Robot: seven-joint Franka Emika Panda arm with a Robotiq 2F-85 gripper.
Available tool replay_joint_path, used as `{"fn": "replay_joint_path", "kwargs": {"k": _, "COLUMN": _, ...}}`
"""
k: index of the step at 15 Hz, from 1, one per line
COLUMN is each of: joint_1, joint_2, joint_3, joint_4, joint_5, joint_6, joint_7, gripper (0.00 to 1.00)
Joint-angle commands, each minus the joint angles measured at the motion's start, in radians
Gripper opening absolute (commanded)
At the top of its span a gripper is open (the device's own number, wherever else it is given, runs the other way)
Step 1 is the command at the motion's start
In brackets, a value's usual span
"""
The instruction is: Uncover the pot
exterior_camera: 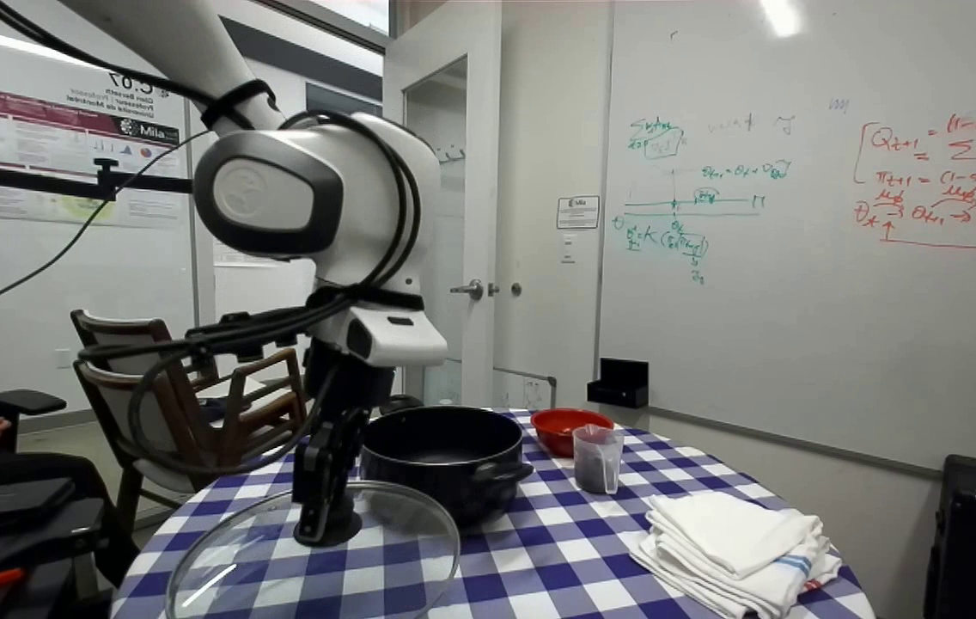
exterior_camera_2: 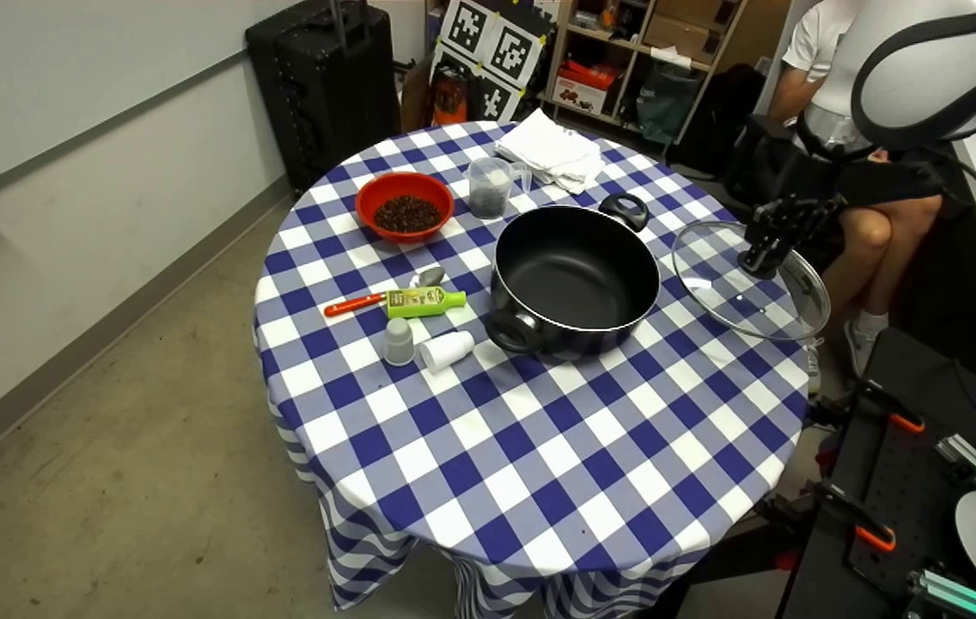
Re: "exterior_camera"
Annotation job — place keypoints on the wooden chair with grey cushion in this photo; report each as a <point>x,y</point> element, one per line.
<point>120,431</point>
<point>111,331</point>

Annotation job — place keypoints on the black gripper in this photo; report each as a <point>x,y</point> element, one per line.
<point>348,396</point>

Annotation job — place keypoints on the white door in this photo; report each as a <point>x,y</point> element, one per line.
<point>545,139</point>

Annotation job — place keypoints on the small black box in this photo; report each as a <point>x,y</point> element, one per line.
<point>624,384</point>

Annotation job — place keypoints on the large wall whiteboard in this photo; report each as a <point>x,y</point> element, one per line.
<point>810,299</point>

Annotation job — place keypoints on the seated person in white shirt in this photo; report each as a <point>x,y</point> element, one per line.
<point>17,469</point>

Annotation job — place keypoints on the glass lid with black knob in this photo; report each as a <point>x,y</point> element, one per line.
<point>235,563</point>

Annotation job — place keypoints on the small white door sign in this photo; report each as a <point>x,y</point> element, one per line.
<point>578,213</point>

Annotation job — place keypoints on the blue white checkered tablecloth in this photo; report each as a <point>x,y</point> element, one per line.
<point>559,563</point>

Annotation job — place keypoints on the wall poster with red banner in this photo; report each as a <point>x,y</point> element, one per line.
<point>43,139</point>

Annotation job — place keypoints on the black cooking pot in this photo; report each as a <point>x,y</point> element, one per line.
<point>441,459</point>

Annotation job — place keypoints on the folded white towel stack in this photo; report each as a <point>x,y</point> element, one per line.
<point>728,546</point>

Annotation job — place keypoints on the red bowl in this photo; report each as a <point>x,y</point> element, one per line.
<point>562,427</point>

